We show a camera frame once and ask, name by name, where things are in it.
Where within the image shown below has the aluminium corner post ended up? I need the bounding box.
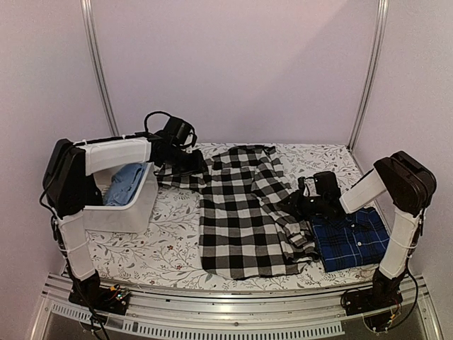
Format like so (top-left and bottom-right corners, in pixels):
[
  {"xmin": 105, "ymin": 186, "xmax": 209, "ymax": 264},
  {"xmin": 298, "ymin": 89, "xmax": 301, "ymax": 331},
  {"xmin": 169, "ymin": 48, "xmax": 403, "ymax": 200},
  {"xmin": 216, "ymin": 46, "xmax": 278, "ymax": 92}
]
[
  {"xmin": 347, "ymin": 0, "xmax": 389, "ymax": 153},
  {"xmin": 80, "ymin": 0, "xmax": 120, "ymax": 136}
]

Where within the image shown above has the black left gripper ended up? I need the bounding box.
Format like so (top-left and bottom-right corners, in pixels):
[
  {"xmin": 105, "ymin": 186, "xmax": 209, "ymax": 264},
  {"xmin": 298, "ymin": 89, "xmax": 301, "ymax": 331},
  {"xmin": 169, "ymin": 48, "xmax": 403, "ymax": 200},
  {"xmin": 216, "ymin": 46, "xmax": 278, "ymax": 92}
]
[{"xmin": 161, "ymin": 147, "xmax": 208, "ymax": 178}]

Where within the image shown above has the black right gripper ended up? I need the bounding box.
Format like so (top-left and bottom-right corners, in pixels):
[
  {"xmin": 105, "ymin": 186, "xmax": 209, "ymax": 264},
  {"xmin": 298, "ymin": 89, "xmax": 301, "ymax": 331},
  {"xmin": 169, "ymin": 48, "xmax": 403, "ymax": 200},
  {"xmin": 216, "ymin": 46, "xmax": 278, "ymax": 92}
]
[{"xmin": 278, "ymin": 189, "xmax": 328, "ymax": 221}]

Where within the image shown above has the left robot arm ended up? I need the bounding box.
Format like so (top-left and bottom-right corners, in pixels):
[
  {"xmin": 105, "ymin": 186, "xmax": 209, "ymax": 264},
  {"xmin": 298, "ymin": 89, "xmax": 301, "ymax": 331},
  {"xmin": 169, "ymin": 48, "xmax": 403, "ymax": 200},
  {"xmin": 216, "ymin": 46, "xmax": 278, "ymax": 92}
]
[{"xmin": 42, "ymin": 115, "xmax": 206, "ymax": 307}]

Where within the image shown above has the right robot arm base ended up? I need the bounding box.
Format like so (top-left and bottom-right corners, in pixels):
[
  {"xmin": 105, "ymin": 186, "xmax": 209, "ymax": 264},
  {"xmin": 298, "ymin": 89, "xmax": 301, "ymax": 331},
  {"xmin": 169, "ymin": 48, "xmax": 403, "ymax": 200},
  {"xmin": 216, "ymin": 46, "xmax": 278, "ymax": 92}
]
[{"xmin": 340, "ymin": 275, "xmax": 403, "ymax": 333}]

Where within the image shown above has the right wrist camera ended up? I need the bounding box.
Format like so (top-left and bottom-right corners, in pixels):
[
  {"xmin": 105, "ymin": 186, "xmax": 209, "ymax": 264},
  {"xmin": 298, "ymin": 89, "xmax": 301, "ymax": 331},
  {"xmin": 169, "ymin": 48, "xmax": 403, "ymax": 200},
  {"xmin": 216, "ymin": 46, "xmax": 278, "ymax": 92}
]
[{"xmin": 297, "ymin": 176, "xmax": 311, "ymax": 197}]

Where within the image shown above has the black white checkered shirt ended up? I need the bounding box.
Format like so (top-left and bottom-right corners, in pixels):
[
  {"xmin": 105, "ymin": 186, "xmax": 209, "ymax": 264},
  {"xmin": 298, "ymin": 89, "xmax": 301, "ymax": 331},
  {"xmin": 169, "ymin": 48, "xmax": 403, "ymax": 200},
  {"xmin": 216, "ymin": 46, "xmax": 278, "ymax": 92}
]
[{"xmin": 157, "ymin": 145, "xmax": 320, "ymax": 280}]

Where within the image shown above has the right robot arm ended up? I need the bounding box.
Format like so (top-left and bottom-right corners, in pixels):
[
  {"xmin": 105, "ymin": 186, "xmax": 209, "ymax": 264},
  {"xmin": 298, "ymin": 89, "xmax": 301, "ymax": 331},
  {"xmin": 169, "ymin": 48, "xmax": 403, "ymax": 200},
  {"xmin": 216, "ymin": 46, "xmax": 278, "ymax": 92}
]
[{"xmin": 285, "ymin": 151, "xmax": 437, "ymax": 281}]

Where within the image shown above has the left aluminium corner post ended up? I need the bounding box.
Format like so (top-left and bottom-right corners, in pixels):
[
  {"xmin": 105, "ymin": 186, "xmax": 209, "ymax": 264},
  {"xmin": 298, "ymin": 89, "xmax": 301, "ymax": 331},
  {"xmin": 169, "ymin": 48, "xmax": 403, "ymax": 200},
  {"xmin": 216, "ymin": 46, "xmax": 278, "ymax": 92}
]
[{"xmin": 80, "ymin": 0, "xmax": 120, "ymax": 136}]

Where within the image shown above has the white plastic bin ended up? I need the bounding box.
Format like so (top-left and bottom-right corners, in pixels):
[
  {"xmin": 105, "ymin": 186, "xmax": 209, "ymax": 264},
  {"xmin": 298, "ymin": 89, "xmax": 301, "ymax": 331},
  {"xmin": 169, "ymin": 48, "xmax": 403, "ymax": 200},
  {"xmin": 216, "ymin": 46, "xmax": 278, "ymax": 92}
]
[{"xmin": 84, "ymin": 163, "xmax": 158, "ymax": 233}]

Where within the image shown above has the light blue shirt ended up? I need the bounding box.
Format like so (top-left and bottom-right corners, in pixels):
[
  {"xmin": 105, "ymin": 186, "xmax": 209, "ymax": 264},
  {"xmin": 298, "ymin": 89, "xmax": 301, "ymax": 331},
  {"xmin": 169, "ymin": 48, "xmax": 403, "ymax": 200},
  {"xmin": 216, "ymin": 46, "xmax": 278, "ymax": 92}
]
[{"xmin": 103, "ymin": 163, "xmax": 147, "ymax": 206}]

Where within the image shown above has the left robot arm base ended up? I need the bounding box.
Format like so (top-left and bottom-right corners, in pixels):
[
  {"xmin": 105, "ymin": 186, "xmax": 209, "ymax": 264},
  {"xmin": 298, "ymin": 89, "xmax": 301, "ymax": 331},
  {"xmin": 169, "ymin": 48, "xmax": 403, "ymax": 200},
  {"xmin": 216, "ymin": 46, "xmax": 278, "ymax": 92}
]
[{"xmin": 69, "ymin": 275, "xmax": 130, "ymax": 315}]

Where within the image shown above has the right aluminium corner post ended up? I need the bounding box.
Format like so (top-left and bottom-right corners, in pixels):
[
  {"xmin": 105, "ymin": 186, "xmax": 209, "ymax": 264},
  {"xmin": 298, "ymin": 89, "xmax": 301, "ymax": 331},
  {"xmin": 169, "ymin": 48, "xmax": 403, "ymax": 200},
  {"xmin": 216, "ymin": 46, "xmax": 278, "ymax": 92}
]
[{"xmin": 347, "ymin": 0, "xmax": 389, "ymax": 153}]

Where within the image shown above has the folded blue plaid shirt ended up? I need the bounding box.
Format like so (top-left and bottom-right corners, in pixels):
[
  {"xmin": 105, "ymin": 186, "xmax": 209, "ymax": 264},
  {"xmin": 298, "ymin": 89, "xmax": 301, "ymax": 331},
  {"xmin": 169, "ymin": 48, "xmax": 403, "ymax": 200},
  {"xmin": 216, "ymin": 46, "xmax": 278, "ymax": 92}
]
[{"xmin": 311, "ymin": 207, "xmax": 390, "ymax": 273}]

